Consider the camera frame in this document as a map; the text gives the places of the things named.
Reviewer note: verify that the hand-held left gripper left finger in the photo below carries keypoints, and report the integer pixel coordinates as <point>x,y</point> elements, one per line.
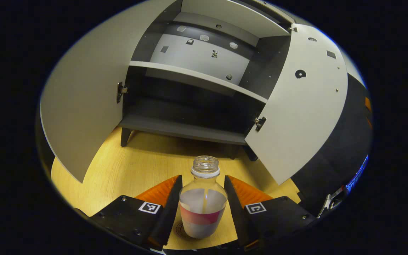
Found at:
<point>170,212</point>

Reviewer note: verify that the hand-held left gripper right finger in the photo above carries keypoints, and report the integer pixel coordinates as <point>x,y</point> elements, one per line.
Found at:
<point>236,212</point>

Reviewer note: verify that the clear bottle with pink label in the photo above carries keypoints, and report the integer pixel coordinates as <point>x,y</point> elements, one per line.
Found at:
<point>204,219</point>

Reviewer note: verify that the white cabinet door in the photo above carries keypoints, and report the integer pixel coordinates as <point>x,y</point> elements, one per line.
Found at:
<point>83,88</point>
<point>296,117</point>

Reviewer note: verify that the white and grey cabinet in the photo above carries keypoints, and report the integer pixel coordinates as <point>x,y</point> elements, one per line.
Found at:
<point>190,129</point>

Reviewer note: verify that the metal door hinge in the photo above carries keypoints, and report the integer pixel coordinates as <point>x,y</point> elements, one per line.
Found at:
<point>260,123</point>
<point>293,29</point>
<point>120,92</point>

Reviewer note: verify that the silver metal clamp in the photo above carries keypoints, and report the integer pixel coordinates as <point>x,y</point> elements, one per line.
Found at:
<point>329,202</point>

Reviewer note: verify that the blue printed box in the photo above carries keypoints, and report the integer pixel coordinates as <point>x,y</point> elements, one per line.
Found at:
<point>358,177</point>

